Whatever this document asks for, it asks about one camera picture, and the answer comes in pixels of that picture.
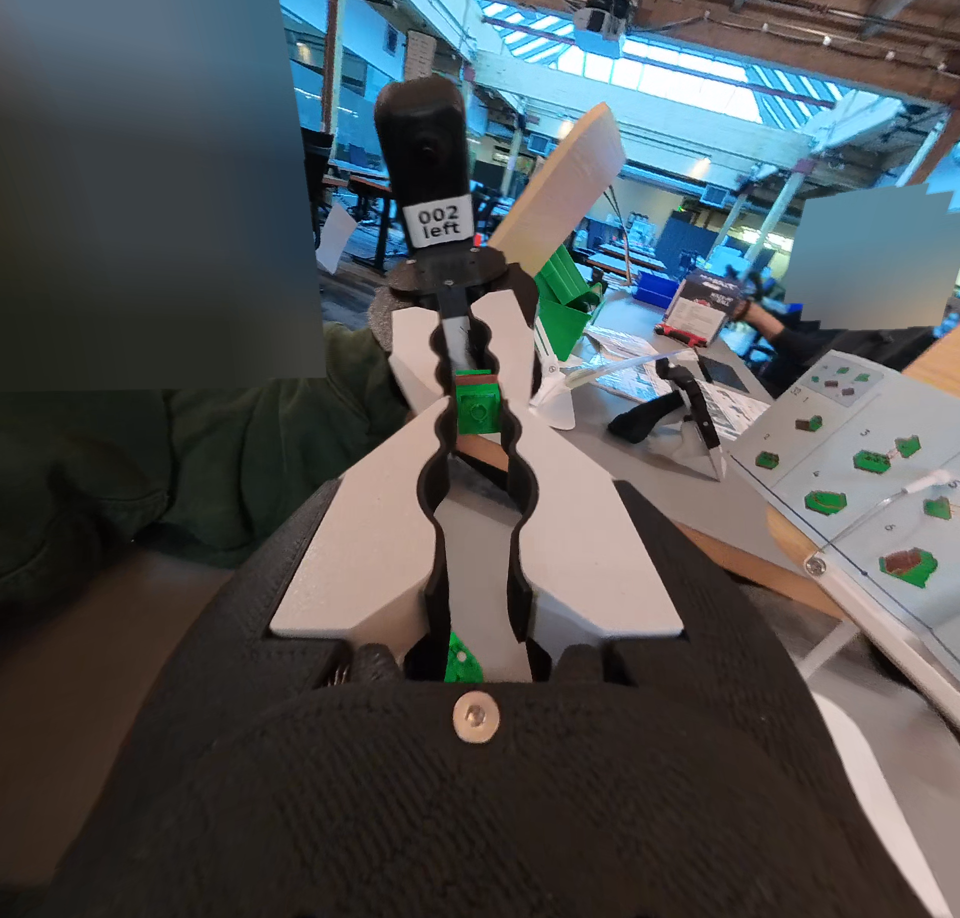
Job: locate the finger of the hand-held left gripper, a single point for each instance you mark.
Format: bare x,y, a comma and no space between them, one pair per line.
510,340
416,363

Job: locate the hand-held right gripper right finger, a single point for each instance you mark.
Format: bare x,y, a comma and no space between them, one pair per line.
600,558

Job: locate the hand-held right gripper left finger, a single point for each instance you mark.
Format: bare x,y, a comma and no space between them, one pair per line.
360,558

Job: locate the brown and green lego assembly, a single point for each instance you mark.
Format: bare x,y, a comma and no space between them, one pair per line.
476,380

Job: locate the green lego brick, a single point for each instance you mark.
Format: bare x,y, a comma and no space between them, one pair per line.
478,411

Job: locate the person's left forearm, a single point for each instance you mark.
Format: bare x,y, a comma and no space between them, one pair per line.
360,378

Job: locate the green lego baseplate model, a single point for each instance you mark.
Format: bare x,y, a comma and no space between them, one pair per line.
459,663

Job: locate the lego instruction booklet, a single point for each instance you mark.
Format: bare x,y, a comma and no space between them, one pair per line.
840,423

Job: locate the green plastic bin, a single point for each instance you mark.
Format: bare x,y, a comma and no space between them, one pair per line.
562,310

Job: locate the dark office desk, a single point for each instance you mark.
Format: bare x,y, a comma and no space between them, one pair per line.
367,182

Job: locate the clear plastic bags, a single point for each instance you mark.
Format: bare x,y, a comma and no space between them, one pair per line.
615,344

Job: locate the black office chair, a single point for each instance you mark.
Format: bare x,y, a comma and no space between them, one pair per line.
319,182

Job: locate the white paper sheet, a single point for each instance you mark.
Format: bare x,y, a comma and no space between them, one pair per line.
337,239

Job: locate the wooden book stand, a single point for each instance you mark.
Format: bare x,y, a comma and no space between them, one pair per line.
570,175
795,558

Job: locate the blue storage bin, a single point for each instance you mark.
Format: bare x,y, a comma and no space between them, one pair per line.
660,291

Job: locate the black product box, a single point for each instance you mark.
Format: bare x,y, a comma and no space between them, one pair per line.
701,306

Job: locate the black tablet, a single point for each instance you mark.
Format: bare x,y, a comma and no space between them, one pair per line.
724,374

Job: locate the ceiling projector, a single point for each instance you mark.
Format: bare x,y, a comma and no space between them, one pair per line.
600,14

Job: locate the person's green jacket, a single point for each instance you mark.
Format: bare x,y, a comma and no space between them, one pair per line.
112,483

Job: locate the skylight window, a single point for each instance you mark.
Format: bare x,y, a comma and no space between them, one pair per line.
675,70

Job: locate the white stand bracket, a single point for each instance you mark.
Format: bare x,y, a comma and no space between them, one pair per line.
555,408

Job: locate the white wall notice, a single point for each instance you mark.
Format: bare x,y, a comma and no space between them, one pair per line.
421,55

